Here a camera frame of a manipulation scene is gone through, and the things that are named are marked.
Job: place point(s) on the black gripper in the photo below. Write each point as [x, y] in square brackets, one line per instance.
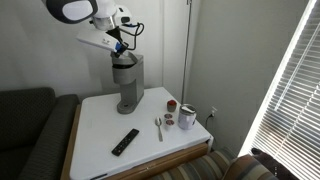
[116, 36]

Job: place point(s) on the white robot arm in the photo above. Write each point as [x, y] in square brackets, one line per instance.
[103, 6]

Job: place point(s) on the grey coffee machine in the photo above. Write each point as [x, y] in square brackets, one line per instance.
[131, 90]

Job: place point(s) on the thin metal pole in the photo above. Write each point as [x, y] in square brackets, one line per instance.
[186, 50]

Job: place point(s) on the small red topped cup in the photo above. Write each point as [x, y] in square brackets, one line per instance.
[171, 105]

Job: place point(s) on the metal spoon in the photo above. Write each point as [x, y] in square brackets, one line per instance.
[158, 122]

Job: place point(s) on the wooden side table white top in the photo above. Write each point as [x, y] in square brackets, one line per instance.
[100, 133]

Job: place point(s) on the black remote control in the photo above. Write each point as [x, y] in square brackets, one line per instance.
[125, 142]

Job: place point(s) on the dark grey couch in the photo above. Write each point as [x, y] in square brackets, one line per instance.
[30, 133]

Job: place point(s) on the striped upholstered armchair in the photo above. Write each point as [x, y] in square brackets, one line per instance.
[206, 166]

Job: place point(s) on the white window blinds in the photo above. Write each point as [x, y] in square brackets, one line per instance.
[296, 110]

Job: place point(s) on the dark brown fuzzy blanket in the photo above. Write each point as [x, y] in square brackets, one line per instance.
[273, 165]

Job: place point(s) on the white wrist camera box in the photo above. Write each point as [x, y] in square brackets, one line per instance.
[124, 15]

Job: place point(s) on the white wall outlet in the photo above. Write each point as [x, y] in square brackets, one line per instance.
[213, 111]

